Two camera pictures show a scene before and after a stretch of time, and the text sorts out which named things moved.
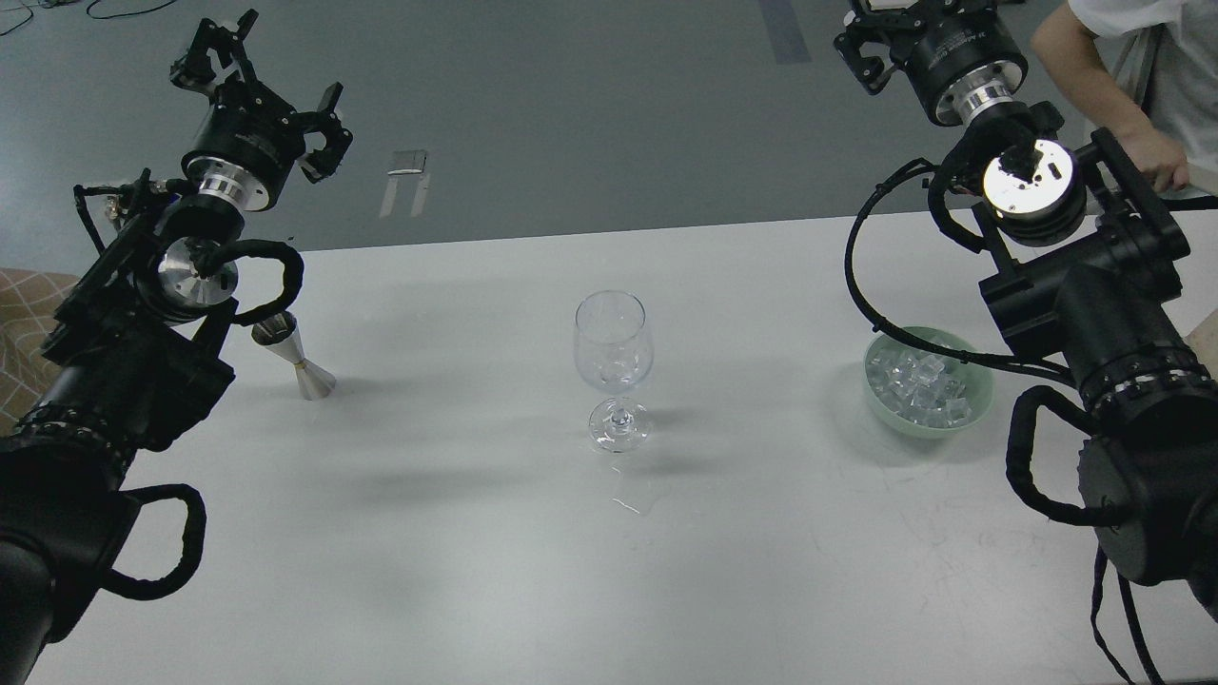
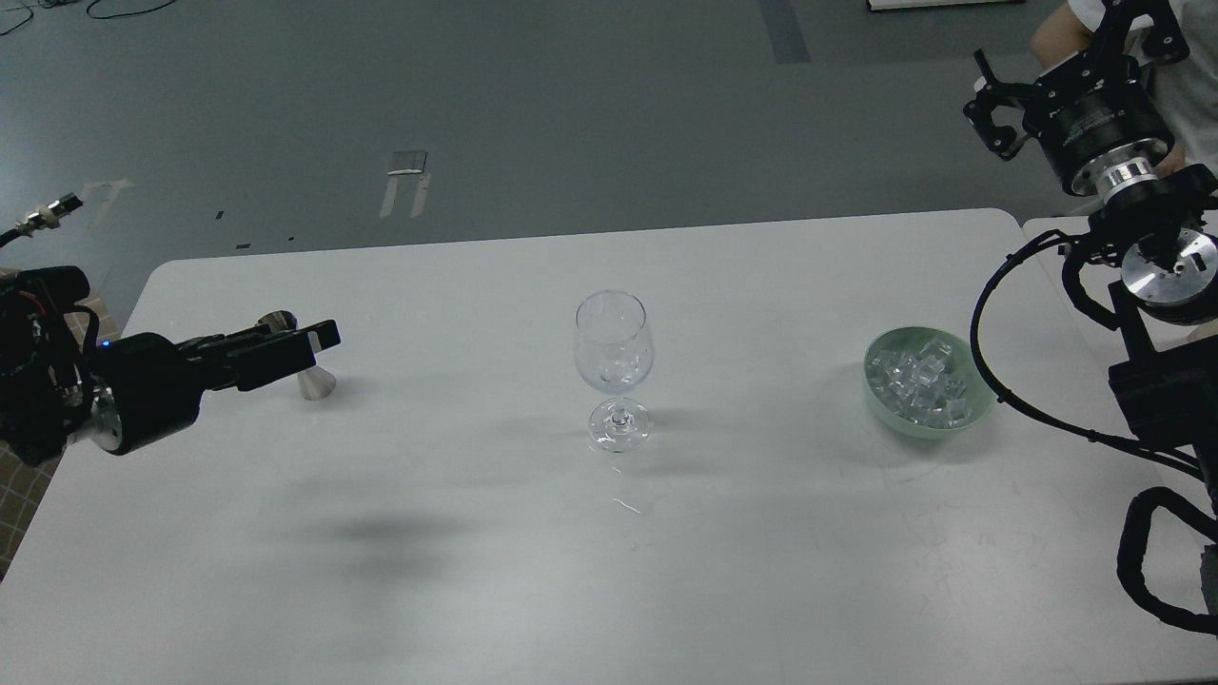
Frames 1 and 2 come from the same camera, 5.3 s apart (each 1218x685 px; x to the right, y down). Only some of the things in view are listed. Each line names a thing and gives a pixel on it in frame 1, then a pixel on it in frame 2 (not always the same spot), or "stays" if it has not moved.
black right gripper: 958,65 to 1102,122
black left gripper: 247,139 to 156,385
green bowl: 925,392 stays
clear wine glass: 615,348 stays
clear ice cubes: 921,388 stays
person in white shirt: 1149,69 stays
